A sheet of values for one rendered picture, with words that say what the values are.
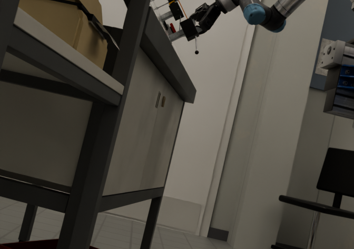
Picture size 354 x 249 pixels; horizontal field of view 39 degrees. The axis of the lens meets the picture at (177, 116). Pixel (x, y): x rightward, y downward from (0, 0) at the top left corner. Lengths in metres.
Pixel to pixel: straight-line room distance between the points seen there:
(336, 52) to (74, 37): 1.33
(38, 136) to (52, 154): 0.05
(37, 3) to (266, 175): 3.10
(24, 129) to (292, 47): 2.98
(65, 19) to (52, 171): 0.44
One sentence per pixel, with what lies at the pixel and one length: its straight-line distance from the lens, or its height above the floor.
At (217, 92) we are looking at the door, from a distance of 4.02.
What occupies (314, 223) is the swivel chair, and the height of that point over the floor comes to 0.32.
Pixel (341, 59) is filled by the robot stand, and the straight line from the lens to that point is 2.03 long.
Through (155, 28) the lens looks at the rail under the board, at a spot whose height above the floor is 0.84.
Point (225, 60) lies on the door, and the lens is 4.07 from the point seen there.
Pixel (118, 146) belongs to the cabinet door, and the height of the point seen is 0.53.
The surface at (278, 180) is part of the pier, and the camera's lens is 3.86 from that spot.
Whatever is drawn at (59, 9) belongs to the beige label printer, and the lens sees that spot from 0.88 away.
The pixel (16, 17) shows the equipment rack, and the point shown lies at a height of 0.65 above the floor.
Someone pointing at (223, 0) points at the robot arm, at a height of 1.17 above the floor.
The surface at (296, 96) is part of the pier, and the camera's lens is 3.91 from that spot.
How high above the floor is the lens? 0.54
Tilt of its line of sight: 5 degrees up
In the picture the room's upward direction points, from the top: 13 degrees clockwise
